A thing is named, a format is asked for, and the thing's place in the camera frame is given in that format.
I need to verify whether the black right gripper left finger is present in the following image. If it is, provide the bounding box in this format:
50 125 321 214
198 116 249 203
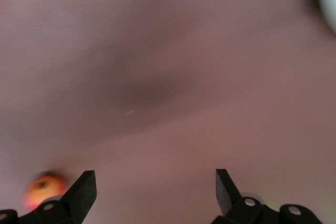
0 170 97 224

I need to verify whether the red apple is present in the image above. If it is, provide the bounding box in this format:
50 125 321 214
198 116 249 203
23 171 68 211

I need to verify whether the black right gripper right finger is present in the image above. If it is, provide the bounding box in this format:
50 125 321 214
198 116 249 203
211 168 322 224

